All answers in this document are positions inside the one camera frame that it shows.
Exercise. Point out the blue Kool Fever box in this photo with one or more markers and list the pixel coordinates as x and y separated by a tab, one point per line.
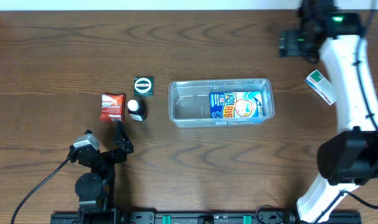
236	104

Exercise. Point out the clear plastic container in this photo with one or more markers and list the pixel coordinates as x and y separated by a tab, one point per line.
189	101

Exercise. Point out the black mounting rail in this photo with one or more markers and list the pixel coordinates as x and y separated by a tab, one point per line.
262	216

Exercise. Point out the green Zam-Buk box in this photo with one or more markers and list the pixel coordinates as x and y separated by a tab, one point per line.
144	86

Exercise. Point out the dark syrup bottle white cap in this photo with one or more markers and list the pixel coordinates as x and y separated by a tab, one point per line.
136	110

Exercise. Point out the white green Panadol pack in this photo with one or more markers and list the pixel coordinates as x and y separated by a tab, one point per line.
322	86

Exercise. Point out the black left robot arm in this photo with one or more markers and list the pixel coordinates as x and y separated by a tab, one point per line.
95	189

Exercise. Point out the red Panadol ActiFast pack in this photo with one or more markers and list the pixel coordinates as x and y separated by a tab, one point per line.
112	108

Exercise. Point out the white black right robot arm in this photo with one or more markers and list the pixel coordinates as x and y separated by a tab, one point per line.
350	159

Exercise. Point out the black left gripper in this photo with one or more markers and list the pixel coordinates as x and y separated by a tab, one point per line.
124	145

